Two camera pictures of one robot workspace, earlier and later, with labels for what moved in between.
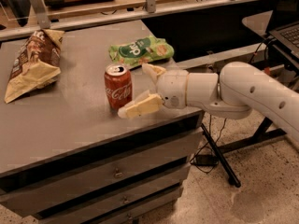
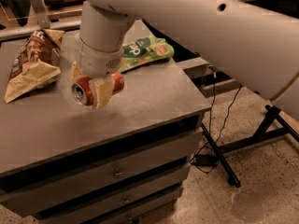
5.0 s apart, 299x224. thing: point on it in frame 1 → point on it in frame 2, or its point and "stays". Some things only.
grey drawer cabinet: [66, 158] stays
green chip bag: [141, 51] stays
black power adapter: [206, 160] stays
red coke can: [118, 86] → [81, 91]
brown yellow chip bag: [38, 63] stays
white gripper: [172, 87] → [94, 62]
